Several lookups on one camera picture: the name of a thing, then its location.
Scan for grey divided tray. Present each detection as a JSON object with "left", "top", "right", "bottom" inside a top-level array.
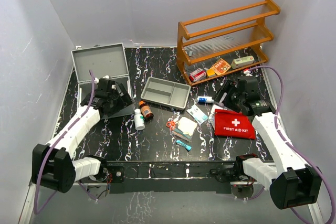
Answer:
[{"left": 141, "top": 77, "right": 191, "bottom": 110}]

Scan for black front base bar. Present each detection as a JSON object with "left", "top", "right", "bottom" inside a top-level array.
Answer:
[{"left": 78, "top": 160, "right": 266, "bottom": 195}]

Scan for white green medicine box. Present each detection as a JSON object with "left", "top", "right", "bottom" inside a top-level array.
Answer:
[{"left": 231, "top": 56, "right": 254, "bottom": 69}]

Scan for small yellow box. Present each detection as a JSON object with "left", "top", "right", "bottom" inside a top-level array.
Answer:
[{"left": 206, "top": 69, "right": 216, "bottom": 78}]

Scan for white blue mask packet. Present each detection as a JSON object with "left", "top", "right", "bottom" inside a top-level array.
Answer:
[{"left": 187, "top": 104, "right": 208, "bottom": 125}]

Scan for brown syrup bottle orange cap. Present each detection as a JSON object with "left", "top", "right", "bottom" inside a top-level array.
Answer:
[{"left": 139, "top": 101, "right": 154, "bottom": 120}]

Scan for wooden three-tier shelf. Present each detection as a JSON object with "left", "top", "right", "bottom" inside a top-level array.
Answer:
[{"left": 176, "top": 0, "right": 280, "bottom": 86}]

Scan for grey metal case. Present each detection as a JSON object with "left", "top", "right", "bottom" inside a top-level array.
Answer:
[{"left": 71, "top": 43, "right": 133, "bottom": 108}]

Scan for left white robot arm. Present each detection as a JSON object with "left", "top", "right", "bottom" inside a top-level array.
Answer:
[{"left": 32, "top": 78, "right": 133, "bottom": 193}]

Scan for bag of cotton pads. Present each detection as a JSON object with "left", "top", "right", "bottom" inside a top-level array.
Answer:
[{"left": 172, "top": 117, "right": 197, "bottom": 142}]

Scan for red white medicine box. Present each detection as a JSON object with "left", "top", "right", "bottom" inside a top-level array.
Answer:
[{"left": 189, "top": 68, "right": 206, "bottom": 82}]

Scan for orange handled scissors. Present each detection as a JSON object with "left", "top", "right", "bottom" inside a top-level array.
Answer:
[{"left": 166, "top": 116, "right": 180, "bottom": 131}]

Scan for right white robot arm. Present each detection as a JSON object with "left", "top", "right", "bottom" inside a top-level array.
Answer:
[{"left": 214, "top": 76, "right": 322, "bottom": 209}]

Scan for white medicine bottle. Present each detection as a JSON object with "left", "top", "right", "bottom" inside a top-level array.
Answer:
[{"left": 134, "top": 109, "right": 145, "bottom": 131}]

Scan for orange patterned medicine packet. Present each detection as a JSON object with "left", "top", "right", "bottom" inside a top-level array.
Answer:
[{"left": 211, "top": 58, "right": 231, "bottom": 76}]

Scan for red first aid pouch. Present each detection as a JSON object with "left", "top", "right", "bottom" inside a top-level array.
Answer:
[{"left": 214, "top": 109, "right": 256, "bottom": 140}]

